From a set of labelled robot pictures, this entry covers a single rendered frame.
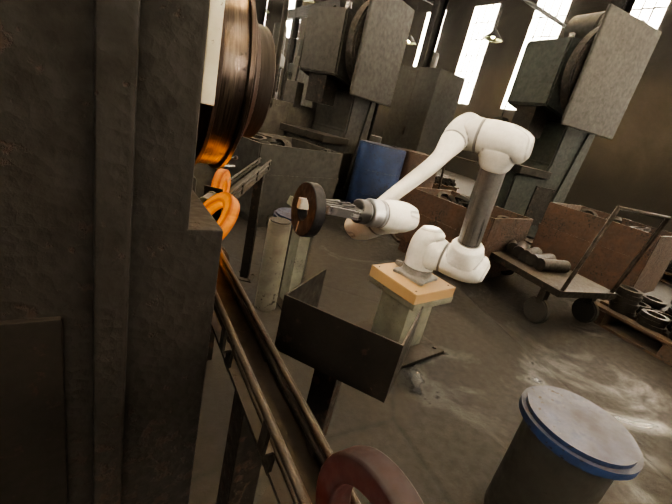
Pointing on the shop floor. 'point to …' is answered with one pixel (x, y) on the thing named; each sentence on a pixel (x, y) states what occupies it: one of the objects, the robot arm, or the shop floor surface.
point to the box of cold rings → (623, 252)
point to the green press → (572, 102)
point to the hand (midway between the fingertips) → (309, 204)
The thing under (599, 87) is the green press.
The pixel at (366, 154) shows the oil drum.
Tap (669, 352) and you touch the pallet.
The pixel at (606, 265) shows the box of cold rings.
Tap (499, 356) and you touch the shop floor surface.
